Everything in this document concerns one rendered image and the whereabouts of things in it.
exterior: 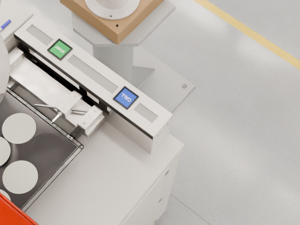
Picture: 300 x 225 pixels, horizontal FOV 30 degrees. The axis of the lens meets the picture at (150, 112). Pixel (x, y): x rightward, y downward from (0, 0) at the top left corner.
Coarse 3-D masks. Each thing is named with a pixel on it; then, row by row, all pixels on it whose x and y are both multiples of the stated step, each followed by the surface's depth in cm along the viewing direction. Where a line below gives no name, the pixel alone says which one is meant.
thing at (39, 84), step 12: (24, 60) 178; (12, 72) 176; (24, 72) 176; (36, 72) 177; (24, 84) 175; (36, 84) 175; (48, 84) 175; (60, 84) 175; (36, 96) 174; (48, 96) 173; (60, 96) 173; (84, 108) 172; (72, 120) 170
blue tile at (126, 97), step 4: (124, 92) 166; (128, 92) 166; (120, 96) 165; (124, 96) 165; (128, 96) 165; (132, 96) 165; (136, 96) 165; (120, 100) 164; (124, 100) 164; (128, 100) 165; (132, 100) 165; (124, 104) 164; (128, 104) 164
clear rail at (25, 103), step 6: (6, 90) 171; (18, 96) 170; (24, 102) 169; (30, 108) 169; (36, 114) 169; (42, 114) 168; (48, 120) 167; (54, 126) 167; (60, 132) 166; (66, 132) 166; (72, 138) 165; (78, 144) 164
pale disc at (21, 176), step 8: (8, 168) 160; (16, 168) 161; (24, 168) 161; (32, 168) 161; (8, 176) 159; (16, 176) 160; (24, 176) 160; (32, 176) 160; (8, 184) 158; (16, 184) 158; (24, 184) 159; (32, 184) 159; (16, 192) 157; (24, 192) 158
